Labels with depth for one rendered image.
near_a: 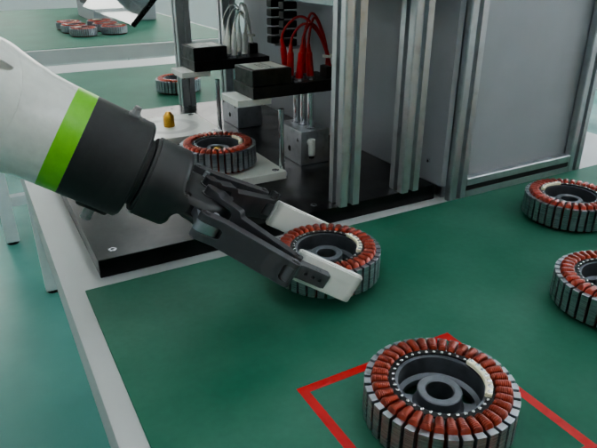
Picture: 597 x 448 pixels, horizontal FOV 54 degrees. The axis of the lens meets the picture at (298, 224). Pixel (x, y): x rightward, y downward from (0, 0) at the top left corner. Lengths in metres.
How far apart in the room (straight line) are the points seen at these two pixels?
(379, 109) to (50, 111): 0.56
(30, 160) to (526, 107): 0.68
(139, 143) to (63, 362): 1.39
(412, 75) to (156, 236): 0.37
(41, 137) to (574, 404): 0.47
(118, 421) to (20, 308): 1.69
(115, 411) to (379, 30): 0.66
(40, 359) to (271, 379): 1.43
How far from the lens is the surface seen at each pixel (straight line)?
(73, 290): 0.66
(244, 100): 0.84
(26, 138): 0.50
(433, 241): 0.73
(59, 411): 1.69
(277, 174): 0.84
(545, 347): 0.57
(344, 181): 0.74
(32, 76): 0.52
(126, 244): 0.69
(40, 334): 2.00
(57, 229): 0.81
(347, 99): 0.71
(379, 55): 0.93
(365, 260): 0.58
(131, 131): 0.51
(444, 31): 0.82
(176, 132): 1.06
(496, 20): 0.85
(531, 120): 0.95
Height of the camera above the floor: 1.07
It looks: 25 degrees down
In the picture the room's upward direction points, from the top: straight up
